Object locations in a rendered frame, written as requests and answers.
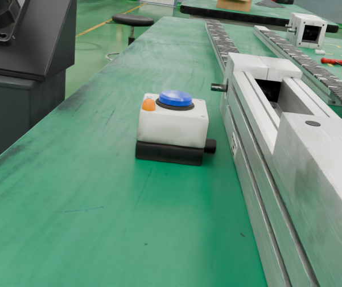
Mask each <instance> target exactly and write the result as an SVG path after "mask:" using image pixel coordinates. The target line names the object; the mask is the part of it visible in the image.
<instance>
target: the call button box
mask: <svg viewBox="0 0 342 287"><path fill-rule="evenodd" d="M145 99H152V100H154V101H155V110H154V111H146V110H143V109H142V105H141V108H140V111H139V119H138V130H137V143H136V148H135V157H136V158H138V159H147V160H153V161H162V162H172V163H182V164H187V165H197V166H201V165H202V163H203V156H204V153H213V154H214V153H215V151H216V143H217V142H216V140H215V139H210V138H206V137H207V130H208V123H209V119H208V113H207V107H206V103H205V101H204V100H202V99H192V104H191V105H188V106H173V105H168V104H165V103H162V102H160V101H159V95H158V94H152V93H145V95H144V97H143V101H142V103H143V102H144V100H145Z"/></svg>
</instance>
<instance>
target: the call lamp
mask: <svg viewBox="0 0 342 287"><path fill-rule="evenodd" d="M142 109H143V110H146V111H154V110H155V101H154V100H152V99H145V100H144V102H143V103H142Z"/></svg>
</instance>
